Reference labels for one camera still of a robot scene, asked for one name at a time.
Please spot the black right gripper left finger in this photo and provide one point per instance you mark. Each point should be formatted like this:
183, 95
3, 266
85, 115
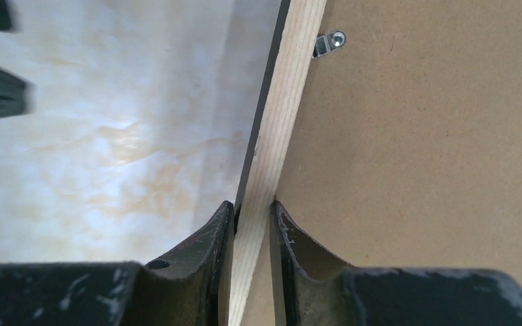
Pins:
188, 285

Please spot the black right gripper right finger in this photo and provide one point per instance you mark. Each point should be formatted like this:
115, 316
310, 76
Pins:
313, 286

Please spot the brown backing board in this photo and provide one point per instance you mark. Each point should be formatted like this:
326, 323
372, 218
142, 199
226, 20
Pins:
407, 145

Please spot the light wooden picture frame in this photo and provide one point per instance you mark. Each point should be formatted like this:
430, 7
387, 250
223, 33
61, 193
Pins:
288, 62

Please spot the small metal retaining clip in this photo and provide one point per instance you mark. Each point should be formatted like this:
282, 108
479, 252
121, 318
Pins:
329, 43

